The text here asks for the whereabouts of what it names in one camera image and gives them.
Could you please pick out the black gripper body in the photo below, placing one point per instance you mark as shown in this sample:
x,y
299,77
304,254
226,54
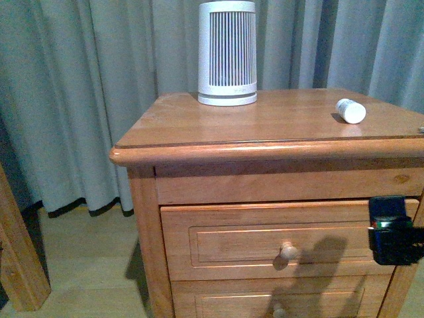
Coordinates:
x,y
393,239

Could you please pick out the drawer wooden knob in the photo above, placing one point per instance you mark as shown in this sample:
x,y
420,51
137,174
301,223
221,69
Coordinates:
x,y
287,252
278,311

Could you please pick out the white medicine bottle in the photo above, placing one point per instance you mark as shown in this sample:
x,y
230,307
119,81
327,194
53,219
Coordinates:
x,y
351,111

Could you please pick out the wooden nightstand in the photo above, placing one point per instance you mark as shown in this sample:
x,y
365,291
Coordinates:
x,y
289,146

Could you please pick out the white cylindrical air purifier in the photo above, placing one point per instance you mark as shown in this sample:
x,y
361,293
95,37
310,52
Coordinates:
x,y
227,73

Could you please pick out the grey curtain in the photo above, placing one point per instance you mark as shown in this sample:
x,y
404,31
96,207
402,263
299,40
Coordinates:
x,y
76,75

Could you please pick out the wooden bed frame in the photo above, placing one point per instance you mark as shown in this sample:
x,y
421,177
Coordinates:
x,y
22,275

